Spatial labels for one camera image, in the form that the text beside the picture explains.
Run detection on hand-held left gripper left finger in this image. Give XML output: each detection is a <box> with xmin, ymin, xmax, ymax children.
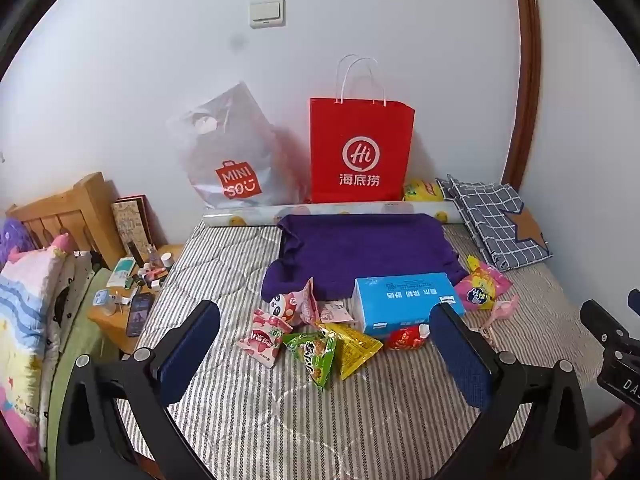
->
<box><xmin>55</xmin><ymin>300</ymin><xmax>221</xmax><ymax>480</ymax></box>

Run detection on wooden headboard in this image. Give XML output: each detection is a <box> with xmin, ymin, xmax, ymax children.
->
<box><xmin>5</xmin><ymin>171</ymin><xmax>126</xmax><ymax>271</ymax></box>

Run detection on clear plastic cup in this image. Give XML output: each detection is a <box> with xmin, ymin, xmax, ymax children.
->
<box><xmin>95</xmin><ymin>290</ymin><xmax>119</xmax><ymax>317</ymax></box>

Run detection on yellow snack packet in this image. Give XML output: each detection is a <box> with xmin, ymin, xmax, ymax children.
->
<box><xmin>316</xmin><ymin>322</ymin><xmax>385</xmax><ymax>381</ymax></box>

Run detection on grey checked star cloth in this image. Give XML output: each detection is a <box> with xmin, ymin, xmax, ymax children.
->
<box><xmin>436</xmin><ymin>175</ymin><xmax>555</xmax><ymax>272</ymax></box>

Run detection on white red lychee packet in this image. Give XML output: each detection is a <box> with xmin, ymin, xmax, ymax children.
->
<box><xmin>236</xmin><ymin>308</ymin><xmax>293</xmax><ymax>369</ymax></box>

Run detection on long printed roll pillow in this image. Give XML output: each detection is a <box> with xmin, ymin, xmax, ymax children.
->
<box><xmin>201</xmin><ymin>201</ymin><xmax>458</xmax><ymax>228</ymax></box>

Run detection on pink and yellow snack bag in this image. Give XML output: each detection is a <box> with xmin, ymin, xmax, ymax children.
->
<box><xmin>454</xmin><ymin>255</ymin><xmax>513</xmax><ymax>313</ymax></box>

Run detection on pink triangular snack packet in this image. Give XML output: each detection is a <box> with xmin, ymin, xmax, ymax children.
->
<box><xmin>319</xmin><ymin>300</ymin><xmax>355</xmax><ymax>325</ymax></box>

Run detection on person's right hand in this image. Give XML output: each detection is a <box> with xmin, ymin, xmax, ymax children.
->
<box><xmin>595</xmin><ymin>405</ymin><xmax>640</xmax><ymax>480</ymax></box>

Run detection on purple towel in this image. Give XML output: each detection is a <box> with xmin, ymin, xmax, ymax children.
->
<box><xmin>261</xmin><ymin>213</ymin><xmax>468</xmax><ymax>300</ymax></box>

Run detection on red paper bag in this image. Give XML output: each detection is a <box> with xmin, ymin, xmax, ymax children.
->
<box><xmin>308</xmin><ymin>55</ymin><xmax>416</xmax><ymax>204</ymax></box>

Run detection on colourful striped pillow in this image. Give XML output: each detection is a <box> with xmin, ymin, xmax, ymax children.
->
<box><xmin>0</xmin><ymin>247</ymin><xmax>76</xmax><ymax>467</ymax></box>

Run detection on wooden nightstand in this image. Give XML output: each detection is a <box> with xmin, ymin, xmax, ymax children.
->
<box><xmin>87</xmin><ymin>244</ymin><xmax>186</xmax><ymax>356</ymax></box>

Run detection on green blanket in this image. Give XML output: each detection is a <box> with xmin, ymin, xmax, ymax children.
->
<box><xmin>42</xmin><ymin>267</ymin><xmax>123</xmax><ymax>480</ymax></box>

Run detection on blue tissue pack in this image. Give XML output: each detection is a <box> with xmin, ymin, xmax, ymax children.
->
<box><xmin>352</xmin><ymin>272</ymin><xmax>467</xmax><ymax>337</ymax></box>

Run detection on green white tube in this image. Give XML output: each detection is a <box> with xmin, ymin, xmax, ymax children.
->
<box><xmin>106</xmin><ymin>257</ymin><xmax>138</xmax><ymax>289</ymax></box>

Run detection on black smartphone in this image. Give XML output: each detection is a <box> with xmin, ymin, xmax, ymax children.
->
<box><xmin>126</xmin><ymin>292</ymin><xmax>155</xmax><ymax>337</ymax></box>

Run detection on white light switch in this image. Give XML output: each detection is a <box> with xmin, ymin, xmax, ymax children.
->
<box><xmin>249</xmin><ymin>0</ymin><xmax>287</xmax><ymax>28</ymax></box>

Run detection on brown notebook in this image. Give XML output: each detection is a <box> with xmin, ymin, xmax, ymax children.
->
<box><xmin>111</xmin><ymin>194</ymin><xmax>156</xmax><ymax>256</ymax></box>

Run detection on yellow chip bag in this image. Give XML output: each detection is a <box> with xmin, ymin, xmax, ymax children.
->
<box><xmin>403</xmin><ymin>178</ymin><xmax>445</xmax><ymax>203</ymax></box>

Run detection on wooden door frame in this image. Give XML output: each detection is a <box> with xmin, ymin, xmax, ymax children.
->
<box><xmin>500</xmin><ymin>0</ymin><xmax>543</xmax><ymax>191</ymax></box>

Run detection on panda print snack packet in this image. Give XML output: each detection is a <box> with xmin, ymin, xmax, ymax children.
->
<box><xmin>269</xmin><ymin>277</ymin><xmax>321</xmax><ymax>327</ymax></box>

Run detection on red snack packet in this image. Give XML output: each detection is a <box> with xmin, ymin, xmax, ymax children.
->
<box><xmin>384</xmin><ymin>323</ymin><xmax>432</xmax><ymax>352</ymax></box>

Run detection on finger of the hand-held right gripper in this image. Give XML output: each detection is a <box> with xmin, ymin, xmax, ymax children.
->
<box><xmin>580</xmin><ymin>299</ymin><xmax>630</xmax><ymax>348</ymax></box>

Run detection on green snack packet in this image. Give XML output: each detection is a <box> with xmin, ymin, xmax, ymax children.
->
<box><xmin>282</xmin><ymin>332</ymin><xmax>338</xmax><ymax>391</ymax></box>

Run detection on purple plush toy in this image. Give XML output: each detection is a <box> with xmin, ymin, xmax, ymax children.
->
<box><xmin>0</xmin><ymin>217</ymin><xmax>40</xmax><ymax>267</ymax></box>

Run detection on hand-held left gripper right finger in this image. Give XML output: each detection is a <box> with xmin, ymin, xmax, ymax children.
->
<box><xmin>429</xmin><ymin>302</ymin><xmax>593</xmax><ymax>480</ymax></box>

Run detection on grey striped quilt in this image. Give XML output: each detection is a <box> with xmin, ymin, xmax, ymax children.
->
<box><xmin>117</xmin><ymin>222</ymin><xmax>606</xmax><ymax>480</ymax></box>

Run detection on white plastic shopping bag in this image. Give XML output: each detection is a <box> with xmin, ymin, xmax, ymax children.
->
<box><xmin>166</xmin><ymin>81</ymin><xmax>307</xmax><ymax>209</ymax></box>

